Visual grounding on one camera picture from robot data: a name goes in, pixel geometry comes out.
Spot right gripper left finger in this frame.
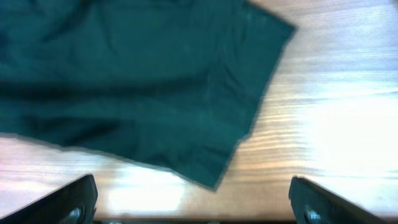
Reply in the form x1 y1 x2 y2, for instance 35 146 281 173
1 174 98 224

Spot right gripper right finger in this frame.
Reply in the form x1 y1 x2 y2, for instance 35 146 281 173
289 176 387 224

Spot black shorts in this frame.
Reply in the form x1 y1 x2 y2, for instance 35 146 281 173
1 0 295 189

